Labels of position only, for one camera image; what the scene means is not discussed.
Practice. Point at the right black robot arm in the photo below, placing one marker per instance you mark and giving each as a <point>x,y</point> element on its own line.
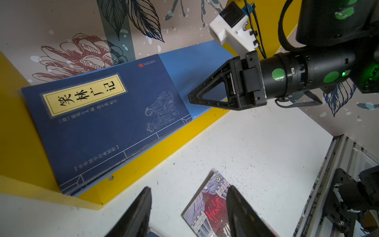
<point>339,41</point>

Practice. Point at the blue book yellow label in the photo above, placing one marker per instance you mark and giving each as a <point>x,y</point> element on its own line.
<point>153,233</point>
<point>92,124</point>

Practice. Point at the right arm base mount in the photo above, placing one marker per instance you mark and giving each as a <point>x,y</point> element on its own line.
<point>347,199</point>

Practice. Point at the red Hamlet book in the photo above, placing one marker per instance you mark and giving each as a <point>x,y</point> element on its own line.
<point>207,213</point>

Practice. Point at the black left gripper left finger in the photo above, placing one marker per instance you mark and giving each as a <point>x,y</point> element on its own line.
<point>135,221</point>

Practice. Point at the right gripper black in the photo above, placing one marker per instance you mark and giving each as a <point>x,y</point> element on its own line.
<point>237,85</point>

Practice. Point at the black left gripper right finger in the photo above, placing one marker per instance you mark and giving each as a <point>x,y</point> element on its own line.
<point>243,220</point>

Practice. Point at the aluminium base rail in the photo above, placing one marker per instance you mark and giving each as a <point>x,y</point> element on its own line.
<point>346,154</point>

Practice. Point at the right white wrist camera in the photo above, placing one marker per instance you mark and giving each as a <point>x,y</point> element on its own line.
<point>231,26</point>

